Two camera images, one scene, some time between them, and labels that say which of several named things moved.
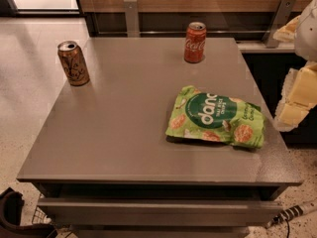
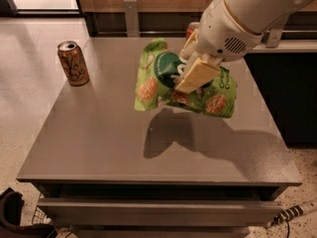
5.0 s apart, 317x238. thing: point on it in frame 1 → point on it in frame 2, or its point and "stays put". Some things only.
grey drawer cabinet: (105, 167) stays put
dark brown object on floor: (11, 203) stays put
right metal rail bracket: (279, 18) stays put
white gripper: (307, 34) → (224, 30)
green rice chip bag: (199, 114) → (158, 67)
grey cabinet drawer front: (159, 212) stays put
